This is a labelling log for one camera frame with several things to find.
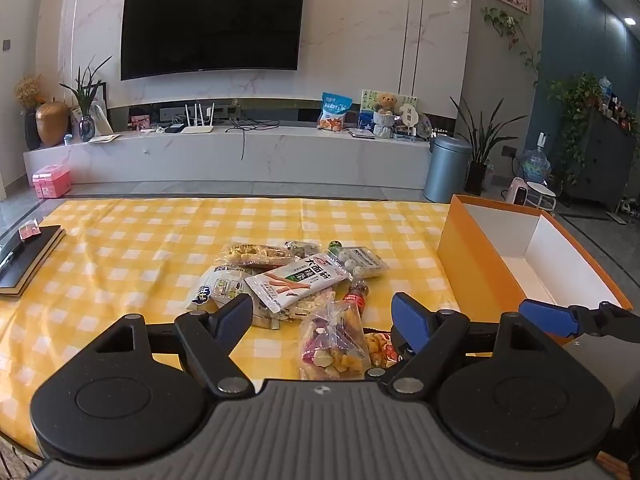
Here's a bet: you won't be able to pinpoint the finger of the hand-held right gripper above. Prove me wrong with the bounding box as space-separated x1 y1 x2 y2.
519 299 628 338

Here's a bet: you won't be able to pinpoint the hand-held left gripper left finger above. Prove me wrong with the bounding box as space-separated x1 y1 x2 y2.
92 292 255 400

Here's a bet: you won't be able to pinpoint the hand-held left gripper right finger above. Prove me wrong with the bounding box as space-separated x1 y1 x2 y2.
366 291 551 397

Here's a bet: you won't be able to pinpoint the white green-label snack packet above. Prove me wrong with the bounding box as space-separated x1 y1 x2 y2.
244 254 351 313

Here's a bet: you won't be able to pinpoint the clear dried fruit bag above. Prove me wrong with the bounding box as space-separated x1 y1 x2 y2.
298 297 371 381

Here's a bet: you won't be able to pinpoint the orange cardboard box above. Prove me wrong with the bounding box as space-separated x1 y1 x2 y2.
437 194 633 322

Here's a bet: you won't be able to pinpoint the white yellow snack packet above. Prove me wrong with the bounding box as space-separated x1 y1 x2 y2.
186 265 251 313

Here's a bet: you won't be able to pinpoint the orange chips packet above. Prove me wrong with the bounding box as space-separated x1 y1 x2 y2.
364 330 401 368

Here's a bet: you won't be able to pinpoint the small cola bottle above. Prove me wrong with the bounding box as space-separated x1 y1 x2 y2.
342 277 372 317

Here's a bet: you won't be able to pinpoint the pale puffs snack bag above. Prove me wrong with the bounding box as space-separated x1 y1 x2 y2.
272 285 337 322

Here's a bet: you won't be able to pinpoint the grey-green snack packet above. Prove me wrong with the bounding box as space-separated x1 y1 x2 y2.
284 240 321 260

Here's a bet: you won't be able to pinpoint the yellow checkered cloth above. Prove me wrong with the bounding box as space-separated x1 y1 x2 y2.
0 197 501 456

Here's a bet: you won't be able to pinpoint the white round stool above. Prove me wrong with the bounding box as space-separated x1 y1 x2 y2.
525 181 558 211

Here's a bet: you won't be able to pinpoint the pink heater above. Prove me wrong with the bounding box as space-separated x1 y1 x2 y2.
506 177 529 206

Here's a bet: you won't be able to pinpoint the blue water jug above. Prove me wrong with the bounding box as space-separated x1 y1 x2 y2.
522 131 553 184

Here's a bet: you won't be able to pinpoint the grey metal trash can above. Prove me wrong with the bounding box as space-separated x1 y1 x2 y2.
424 135 473 204

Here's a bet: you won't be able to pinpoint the long-leaf potted plant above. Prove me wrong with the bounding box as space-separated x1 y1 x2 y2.
449 95 528 196

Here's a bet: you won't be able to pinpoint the white marble media console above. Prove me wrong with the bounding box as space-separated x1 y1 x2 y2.
22 125 433 191

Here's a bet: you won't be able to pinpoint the dark grey cabinet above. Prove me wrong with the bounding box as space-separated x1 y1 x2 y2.
562 107 640 213

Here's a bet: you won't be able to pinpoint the white router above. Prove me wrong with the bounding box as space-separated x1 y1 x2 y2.
181 102 216 135

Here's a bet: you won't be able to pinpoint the white round fan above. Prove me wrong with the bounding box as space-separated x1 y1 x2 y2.
397 104 418 137

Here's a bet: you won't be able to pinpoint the black notebook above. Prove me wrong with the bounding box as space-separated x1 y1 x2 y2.
0 225 67 298

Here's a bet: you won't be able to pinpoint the climbing plant on cabinet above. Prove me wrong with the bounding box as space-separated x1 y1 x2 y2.
546 74 603 186

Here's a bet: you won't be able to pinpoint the blue snack bag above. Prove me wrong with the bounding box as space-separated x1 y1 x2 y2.
318 92 351 132

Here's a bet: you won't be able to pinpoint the green poster board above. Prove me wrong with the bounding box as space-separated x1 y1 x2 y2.
359 89 420 131

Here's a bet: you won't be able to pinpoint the pink storage box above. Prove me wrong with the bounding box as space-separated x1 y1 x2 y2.
32 165 72 199

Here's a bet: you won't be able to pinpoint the green plant in blue vase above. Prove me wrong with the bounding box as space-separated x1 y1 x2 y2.
59 56 113 142

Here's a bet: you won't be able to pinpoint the golden vase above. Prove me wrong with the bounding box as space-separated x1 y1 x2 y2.
36 100 71 147

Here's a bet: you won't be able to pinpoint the dried flowers in dark vase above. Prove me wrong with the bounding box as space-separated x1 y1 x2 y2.
14 74 46 151

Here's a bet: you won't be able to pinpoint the hanging vine plant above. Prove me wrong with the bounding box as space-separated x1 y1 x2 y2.
482 6 541 86

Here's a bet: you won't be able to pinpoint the black television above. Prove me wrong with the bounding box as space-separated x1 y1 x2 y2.
120 0 307 81

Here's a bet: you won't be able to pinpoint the black cable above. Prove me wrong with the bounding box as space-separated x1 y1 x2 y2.
239 120 281 161

